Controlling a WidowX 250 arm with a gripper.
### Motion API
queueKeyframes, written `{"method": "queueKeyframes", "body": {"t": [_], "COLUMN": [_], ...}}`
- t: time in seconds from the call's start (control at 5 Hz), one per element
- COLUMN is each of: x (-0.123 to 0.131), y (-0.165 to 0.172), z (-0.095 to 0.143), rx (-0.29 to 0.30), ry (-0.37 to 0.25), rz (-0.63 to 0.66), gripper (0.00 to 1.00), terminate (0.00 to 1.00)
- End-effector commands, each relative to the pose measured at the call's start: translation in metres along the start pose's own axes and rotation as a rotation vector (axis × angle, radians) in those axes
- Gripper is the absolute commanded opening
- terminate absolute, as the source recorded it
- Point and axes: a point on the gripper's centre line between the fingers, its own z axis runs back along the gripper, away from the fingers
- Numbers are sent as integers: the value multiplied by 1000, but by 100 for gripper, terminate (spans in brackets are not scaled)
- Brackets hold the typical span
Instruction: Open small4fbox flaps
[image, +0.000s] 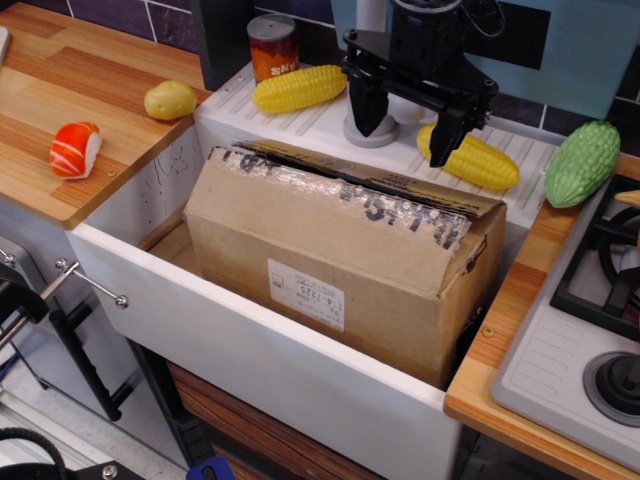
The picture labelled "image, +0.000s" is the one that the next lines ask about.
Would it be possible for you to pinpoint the brown cardboard box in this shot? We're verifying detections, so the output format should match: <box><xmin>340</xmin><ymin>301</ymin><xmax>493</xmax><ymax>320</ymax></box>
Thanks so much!
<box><xmin>186</xmin><ymin>146</ymin><xmax>507</xmax><ymax>388</ymax></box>

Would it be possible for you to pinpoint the yellow toy potato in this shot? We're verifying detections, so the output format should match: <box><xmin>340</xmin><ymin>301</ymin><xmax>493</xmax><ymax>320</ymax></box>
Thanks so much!
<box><xmin>144</xmin><ymin>80</ymin><xmax>198</xmax><ymax>121</ymax></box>

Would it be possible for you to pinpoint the orange soup can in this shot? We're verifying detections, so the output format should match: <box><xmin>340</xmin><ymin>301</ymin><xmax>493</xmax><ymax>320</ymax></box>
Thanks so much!
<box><xmin>247</xmin><ymin>13</ymin><xmax>299</xmax><ymax>83</ymax></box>

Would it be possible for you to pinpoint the white toy sink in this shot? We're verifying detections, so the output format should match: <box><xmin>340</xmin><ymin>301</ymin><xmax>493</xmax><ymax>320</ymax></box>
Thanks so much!
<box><xmin>67</xmin><ymin>62</ymin><xmax>560</xmax><ymax>480</ymax></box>

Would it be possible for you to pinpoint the salmon sushi toy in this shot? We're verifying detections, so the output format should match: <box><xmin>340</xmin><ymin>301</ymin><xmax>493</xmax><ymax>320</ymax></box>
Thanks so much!
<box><xmin>49</xmin><ymin>121</ymin><xmax>102</xmax><ymax>180</ymax></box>

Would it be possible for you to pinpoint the yellow toy corn left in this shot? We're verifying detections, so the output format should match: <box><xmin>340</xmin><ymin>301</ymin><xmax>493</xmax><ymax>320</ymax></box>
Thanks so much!
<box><xmin>252</xmin><ymin>65</ymin><xmax>348</xmax><ymax>114</ymax></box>

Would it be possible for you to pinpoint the grey white toy faucet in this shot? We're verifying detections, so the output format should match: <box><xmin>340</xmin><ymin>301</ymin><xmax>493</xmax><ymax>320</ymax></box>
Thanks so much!
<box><xmin>343</xmin><ymin>0</ymin><xmax>436</xmax><ymax>148</ymax></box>

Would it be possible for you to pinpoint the metal clamp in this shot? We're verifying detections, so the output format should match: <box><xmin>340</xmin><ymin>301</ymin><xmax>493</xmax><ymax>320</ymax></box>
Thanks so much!
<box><xmin>1</xmin><ymin>250</ymin><xmax>130</xmax><ymax>348</ymax></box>

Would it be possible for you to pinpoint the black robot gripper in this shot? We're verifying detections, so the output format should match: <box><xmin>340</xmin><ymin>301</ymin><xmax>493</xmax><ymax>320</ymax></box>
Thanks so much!
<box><xmin>343</xmin><ymin>1</ymin><xmax>498</xmax><ymax>168</ymax></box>

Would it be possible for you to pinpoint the toy stove top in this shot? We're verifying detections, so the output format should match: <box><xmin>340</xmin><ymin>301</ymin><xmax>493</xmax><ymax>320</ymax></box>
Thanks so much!
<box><xmin>491</xmin><ymin>175</ymin><xmax>639</xmax><ymax>470</ymax></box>

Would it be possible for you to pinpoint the black cabinet handle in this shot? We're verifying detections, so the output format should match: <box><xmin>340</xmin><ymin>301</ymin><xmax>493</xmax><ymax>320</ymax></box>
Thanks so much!
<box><xmin>49</xmin><ymin>302</ymin><xmax>134</xmax><ymax>422</ymax></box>

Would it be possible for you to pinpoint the yellow toy corn right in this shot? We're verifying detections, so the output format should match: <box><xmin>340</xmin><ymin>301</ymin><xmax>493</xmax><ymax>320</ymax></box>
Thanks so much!
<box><xmin>443</xmin><ymin>135</ymin><xmax>520</xmax><ymax>190</ymax></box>

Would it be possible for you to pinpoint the green bitter gourd toy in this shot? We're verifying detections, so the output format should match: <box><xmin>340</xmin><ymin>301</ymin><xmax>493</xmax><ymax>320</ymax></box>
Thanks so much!
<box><xmin>545</xmin><ymin>120</ymin><xmax>621</xmax><ymax>208</ymax></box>

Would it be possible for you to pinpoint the yellow toy corn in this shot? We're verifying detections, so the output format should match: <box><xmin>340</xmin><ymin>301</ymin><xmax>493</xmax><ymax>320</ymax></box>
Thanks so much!
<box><xmin>443</xmin><ymin>135</ymin><xmax>520</xmax><ymax>190</ymax></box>
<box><xmin>252</xmin><ymin>65</ymin><xmax>348</xmax><ymax>114</ymax></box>

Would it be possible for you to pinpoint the black stove knob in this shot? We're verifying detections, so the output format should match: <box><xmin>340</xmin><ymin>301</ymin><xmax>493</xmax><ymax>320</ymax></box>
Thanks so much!
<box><xmin>583</xmin><ymin>351</ymin><xmax>639</xmax><ymax>428</ymax></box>

